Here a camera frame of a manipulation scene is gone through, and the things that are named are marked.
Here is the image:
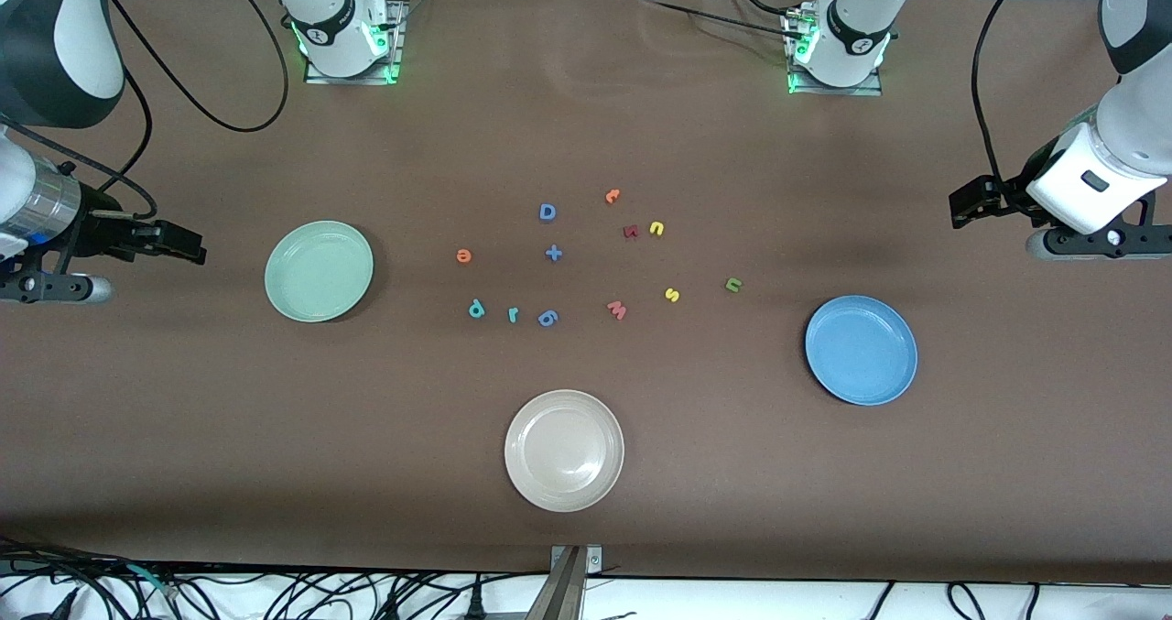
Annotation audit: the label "tangled black floor cables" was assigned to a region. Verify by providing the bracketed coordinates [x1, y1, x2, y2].
[0, 536, 550, 620]

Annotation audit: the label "black base cable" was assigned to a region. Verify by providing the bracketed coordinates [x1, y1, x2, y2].
[723, 0, 807, 18]
[636, 0, 807, 42]

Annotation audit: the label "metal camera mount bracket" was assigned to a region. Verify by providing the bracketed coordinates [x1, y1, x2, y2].
[526, 545, 603, 620]

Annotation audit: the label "light green plate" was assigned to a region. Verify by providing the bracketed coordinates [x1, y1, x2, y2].
[264, 220, 375, 323]

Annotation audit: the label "beige plate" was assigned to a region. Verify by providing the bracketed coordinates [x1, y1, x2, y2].
[504, 389, 626, 514]

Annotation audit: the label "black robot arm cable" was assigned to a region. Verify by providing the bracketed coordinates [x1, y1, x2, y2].
[971, 0, 1049, 192]
[0, 0, 290, 223]

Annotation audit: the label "teal floor cable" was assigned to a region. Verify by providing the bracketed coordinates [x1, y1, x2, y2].
[124, 563, 179, 599]

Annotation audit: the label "brown table cover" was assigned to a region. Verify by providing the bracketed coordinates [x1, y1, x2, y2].
[0, 0, 1172, 586]

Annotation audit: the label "blue plate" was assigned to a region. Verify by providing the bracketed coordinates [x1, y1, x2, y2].
[804, 294, 919, 408]

